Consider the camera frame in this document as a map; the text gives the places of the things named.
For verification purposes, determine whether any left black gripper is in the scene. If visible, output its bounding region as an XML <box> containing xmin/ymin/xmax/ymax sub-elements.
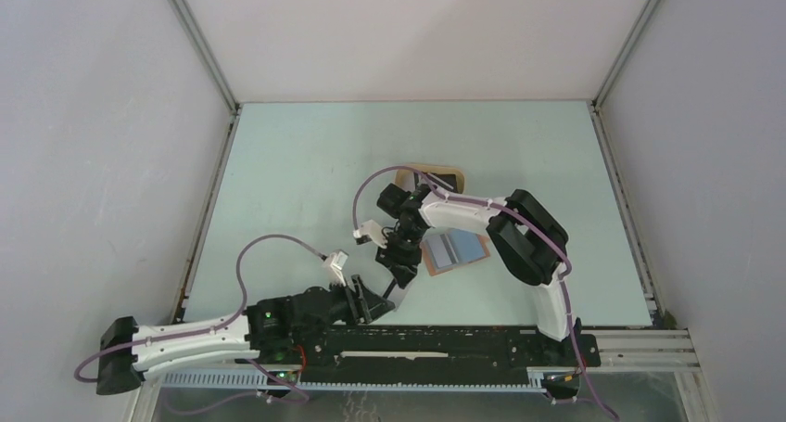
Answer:
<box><xmin>295</xmin><ymin>274</ymin><xmax>394</xmax><ymax>338</ymax></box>

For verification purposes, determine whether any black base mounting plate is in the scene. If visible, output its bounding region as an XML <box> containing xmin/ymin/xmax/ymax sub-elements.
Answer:
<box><xmin>259</xmin><ymin>325</ymin><xmax>602</xmax><ymax>386</ymax></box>

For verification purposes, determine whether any white card black stripe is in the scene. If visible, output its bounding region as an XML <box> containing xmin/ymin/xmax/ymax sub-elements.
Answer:
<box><xmin>382</xmin><ymin>280</ymin><xmax>409</xmax><ymax>309</ymax></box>

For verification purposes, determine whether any beige oval card tray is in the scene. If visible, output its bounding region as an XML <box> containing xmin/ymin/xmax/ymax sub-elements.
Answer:
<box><xmin>394</xmin><ymin>163</ymin><xmax>466</xmax><ymax>194</ymax></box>

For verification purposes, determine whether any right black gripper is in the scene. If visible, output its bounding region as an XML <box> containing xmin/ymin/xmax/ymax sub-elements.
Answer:
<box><xmin>375</xmin><ymin>225</ymin><xmax>426</xmax><ymax>290</ymax></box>

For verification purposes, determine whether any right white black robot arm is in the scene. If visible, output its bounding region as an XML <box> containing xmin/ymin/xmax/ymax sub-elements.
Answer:
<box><xmin>354</xmin><ymin>184</ymin><xmax>577</xmax><ymax>364</ymax></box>

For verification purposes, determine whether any aluminium frame rail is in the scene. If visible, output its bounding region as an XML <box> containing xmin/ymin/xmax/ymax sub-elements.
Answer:
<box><xmin>144</xmin><ymin>326</ymin><xmax>700</xmax><ymax>392</ymax></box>

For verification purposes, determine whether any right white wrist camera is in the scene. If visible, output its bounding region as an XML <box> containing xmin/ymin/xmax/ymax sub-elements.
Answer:
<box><xmin>352</xmin><ymin>220</ymin><xmax>387</xmax><ymax>249</ymax></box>

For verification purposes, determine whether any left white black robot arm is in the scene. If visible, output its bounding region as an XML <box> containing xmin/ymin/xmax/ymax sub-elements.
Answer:
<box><xmin>95</xmin><ymin>275</ymin><xmax>396</xmax><ymax>395</ymax></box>

